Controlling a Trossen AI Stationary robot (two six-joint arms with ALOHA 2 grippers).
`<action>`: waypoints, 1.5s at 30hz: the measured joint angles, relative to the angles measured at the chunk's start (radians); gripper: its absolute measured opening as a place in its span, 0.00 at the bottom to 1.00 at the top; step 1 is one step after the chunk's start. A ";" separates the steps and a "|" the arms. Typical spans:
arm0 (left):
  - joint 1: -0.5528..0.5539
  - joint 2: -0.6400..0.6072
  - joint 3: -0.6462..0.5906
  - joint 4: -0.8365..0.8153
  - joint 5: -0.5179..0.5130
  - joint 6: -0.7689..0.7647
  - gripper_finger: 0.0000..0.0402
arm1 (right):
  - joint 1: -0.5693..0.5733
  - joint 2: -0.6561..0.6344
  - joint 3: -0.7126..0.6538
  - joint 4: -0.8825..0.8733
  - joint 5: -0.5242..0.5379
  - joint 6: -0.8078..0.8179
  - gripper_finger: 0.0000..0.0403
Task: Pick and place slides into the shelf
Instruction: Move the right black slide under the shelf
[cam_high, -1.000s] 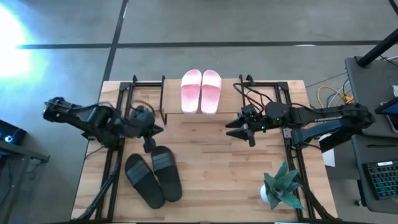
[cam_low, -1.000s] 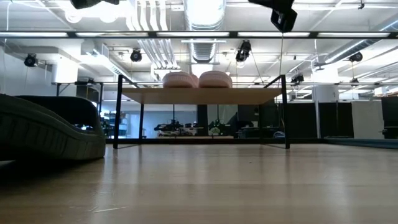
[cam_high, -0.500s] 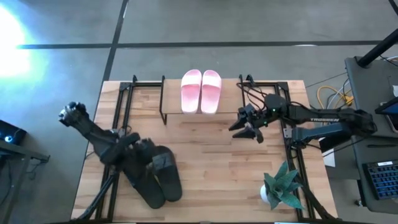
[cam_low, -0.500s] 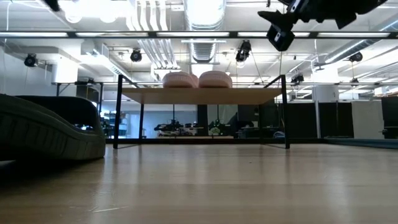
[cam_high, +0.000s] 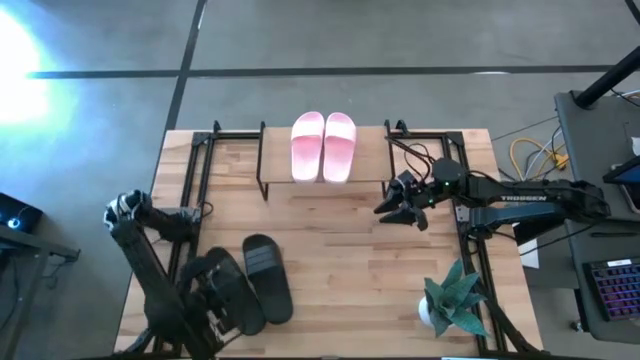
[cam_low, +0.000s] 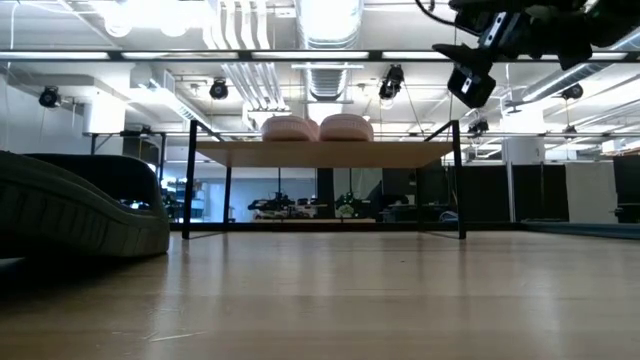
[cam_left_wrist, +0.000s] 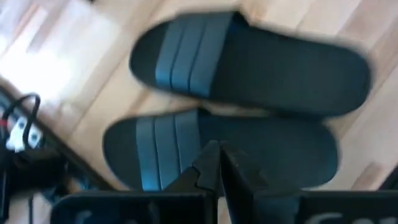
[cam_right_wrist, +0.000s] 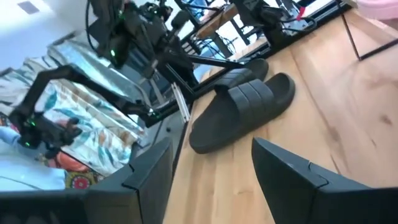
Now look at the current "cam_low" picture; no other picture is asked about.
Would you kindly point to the white panel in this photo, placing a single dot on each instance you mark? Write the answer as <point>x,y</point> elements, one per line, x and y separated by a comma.
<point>590,192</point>

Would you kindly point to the black room partition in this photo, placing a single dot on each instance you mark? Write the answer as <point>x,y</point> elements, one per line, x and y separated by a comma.
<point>515,192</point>

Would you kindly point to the black ceiling spotlight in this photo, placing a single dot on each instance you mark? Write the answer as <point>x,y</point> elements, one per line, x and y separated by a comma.
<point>572,92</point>
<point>391,83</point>
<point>49,97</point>
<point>218,89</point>

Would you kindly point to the silver ventilation duct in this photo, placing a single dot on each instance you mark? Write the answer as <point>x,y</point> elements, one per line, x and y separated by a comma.
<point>327,30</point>

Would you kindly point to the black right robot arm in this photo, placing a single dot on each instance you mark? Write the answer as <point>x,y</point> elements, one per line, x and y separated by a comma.
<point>600,22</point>

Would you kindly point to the pink slide sandal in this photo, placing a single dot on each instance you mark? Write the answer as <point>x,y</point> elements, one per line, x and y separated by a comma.
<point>346,128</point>
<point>287,129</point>

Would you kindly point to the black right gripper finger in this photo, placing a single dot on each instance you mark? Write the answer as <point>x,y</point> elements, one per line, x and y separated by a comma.
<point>470,56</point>

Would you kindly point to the wooden shelf with black frame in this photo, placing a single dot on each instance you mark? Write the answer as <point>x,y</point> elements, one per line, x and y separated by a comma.
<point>325,154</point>

